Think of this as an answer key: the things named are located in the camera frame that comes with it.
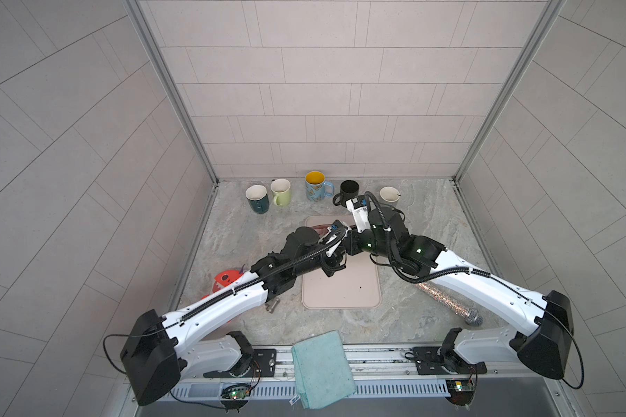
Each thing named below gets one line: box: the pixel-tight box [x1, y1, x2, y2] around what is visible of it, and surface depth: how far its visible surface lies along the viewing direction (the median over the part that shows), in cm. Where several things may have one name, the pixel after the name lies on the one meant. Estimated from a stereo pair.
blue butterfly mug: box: [305, 170, 335, 202], surface depth 107 cm
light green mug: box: [270, 178, 292, 207], surface depth 104 cm
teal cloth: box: [290, 330, 357, 410], surface depth 71 cm
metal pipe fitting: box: [265, 298, 281, 314], surface depth 82 cm
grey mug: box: [379, 185, 401, 203], surface depth 102 cm
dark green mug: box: [245, 184, 271, 215], surface depth 101 cm
